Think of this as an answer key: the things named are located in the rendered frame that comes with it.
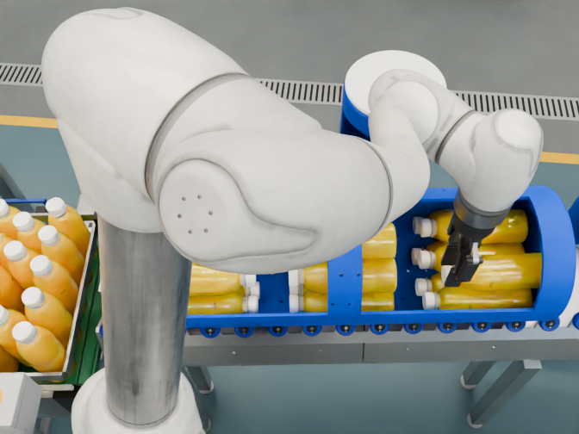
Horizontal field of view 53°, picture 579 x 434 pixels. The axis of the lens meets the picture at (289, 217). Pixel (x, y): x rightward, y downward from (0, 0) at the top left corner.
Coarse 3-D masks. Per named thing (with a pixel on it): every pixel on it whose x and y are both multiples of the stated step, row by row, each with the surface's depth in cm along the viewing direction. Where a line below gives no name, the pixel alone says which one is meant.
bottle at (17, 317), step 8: (8, 312) 118; (16, 312) 121; (8, 320) 118; (16, 320) 119; (24, 320) 122; (0, 328) 117; (8, 328) 118; (0, 336) 118; (8, 336) 118; (0, 344) 121; (8, 344) 120; (16, 352) 124; (24, 360) 128
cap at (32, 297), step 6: (30, 288) 119; (36, 288) 118; (24, 294) 118; (30, 294) 118; (36, 294) 118; (42, 294) 119; (24, 300) 117; (30, 300) 117; (36, 300) 117; (42, 300) 119; (30, 306) 117; (36, 306) 118
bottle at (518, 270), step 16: (496, 256) 118; (512, 256) 118; (528, 256) 117; (480, 272) 116; (496, 272) 115; (512, 272) 115; (528, 272) 115; (480, 288) 117; (496, 288) 117; (512, 288) 118
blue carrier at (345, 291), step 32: (448, 192) 118; (544, 192) 117; (544, 224) 111; (352, 256) 110; (544, 256) 110; (288, 288) 135; (352, 288) 111; (544, 288) 111; (192, 320) 116; (224, 320) 116; (256, 320) 116; (288, 320) 116; (320, 320) 117; (352, 320) 117; (384, 320) 117; (416, 320) 118; (448, 320) 118; (480, 320) 118; (512, 320) 119; (544, 320) 120
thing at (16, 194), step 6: (0, 162) 155; (0, 168) 155; (0, 174) 155; (6, 174) 158; (0, 180) 156; (6, 180) 158; (12, 180) 161; (0, 186) 158; (6, 186) 158; (12, 186) 161; (0, 192) 161; (6, 192) 161; (12, 192) 161; (18, 192) 165; (6, 198) 163; (12, 198) 163; (18, 198) 165; (24, 198) 168
